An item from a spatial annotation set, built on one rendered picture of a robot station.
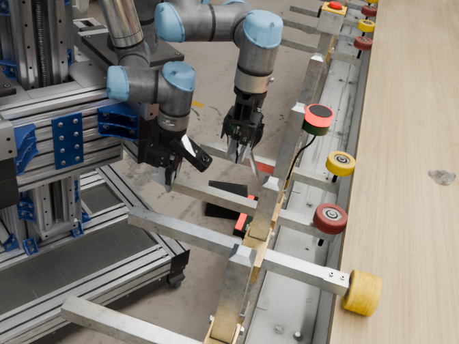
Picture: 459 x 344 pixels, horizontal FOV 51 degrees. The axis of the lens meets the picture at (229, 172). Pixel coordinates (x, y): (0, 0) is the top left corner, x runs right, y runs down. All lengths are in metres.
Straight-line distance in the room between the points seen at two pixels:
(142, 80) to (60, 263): 1.02
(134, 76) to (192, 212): 1.44
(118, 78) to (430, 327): 0.82
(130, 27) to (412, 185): 0.85
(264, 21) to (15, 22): 0.70
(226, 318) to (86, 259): 1.21
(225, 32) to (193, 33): 0.07
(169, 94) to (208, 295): 1.20
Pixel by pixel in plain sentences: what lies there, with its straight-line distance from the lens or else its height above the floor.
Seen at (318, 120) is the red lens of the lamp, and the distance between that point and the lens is 1.08.
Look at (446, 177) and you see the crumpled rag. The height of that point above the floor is 0.91.
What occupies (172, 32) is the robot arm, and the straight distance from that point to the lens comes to 0.99.
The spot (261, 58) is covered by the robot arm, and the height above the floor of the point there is 1.27.
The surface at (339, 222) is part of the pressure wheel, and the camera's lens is 1.19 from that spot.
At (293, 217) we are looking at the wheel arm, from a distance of 1.23.
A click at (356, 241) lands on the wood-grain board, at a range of 1.17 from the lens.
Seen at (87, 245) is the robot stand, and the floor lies 0.21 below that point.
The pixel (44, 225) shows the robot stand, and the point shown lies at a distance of 1.81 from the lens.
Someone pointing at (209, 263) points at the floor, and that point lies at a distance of 2.22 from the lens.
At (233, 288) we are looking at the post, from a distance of 0.72.
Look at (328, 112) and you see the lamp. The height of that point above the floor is 1.15.
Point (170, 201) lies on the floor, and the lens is 2.48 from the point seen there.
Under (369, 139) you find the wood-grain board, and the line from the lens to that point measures 1.55.
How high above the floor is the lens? 1.66
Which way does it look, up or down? 37 degrees down
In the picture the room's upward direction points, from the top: 11 degrees clockwise
